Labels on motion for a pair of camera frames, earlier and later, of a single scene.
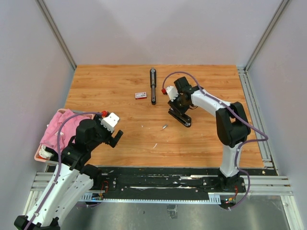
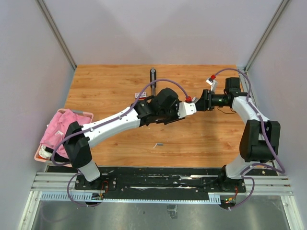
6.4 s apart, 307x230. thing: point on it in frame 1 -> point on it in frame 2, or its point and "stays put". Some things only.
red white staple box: [142, 95] stays put
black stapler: [153, 84] stays put
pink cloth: [68, 129] stays put
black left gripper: [111, 140] -> [175, 106]
